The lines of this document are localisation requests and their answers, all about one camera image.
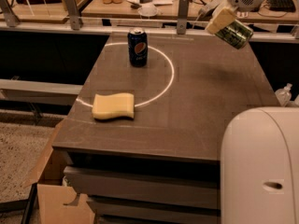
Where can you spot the blue Pepsi can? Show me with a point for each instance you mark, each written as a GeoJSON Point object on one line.
{"type": "Point", "coordinates": [138, 47]}

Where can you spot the metal rail bracket right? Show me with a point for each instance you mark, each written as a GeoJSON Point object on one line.
{"type": "Point", "coordinates": [183, 8]}

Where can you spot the metal rail bracket left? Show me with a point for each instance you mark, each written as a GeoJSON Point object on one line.
{"type": "Point", "coordinates": [11, 18]}

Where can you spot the metal rail bracket middle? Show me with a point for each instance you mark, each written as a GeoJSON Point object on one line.
{"type": "Point", "coordinates": [74, 15]}

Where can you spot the black keyboard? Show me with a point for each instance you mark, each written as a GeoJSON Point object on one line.
{"type": "Point", "coordinates": [282, 5]}

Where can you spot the grey power strip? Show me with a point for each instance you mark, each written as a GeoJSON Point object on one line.
{"type": "Point", "coordinates": [207, 10]}

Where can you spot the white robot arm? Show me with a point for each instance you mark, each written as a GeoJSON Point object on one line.
{"type": "Point", "coordinates": [260, 166]}

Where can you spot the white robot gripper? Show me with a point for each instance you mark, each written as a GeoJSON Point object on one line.
{"type": "Point", "coordinates": [225, 13]}

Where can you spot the white face mask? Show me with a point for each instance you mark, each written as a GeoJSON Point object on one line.
{"type": "Point", "coordinates": [148, 10]}

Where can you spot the metal rail bracket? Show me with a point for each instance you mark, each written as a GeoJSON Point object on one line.
{"type": "Point", "coordinates": [74, 15]}
{"type": "Point", "coordinates": [11, 18]}
{"type": "Point", "coordinates": [183, 8]}

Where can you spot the yellow sponge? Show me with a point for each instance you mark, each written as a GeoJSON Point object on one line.
{"type": "Point", "coordinates": [113, 106]}

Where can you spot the grey drawer cabinet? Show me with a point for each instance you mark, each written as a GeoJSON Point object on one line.
{"type": "Point", "coordinates": [163, 165]}

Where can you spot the green soda can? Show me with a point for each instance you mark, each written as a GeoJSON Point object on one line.
{"type": "Point", "coordinates": [236, 34]}

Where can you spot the cardboard box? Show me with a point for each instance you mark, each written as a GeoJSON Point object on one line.
{"type": "Point", "coordinates": [58, 203]}

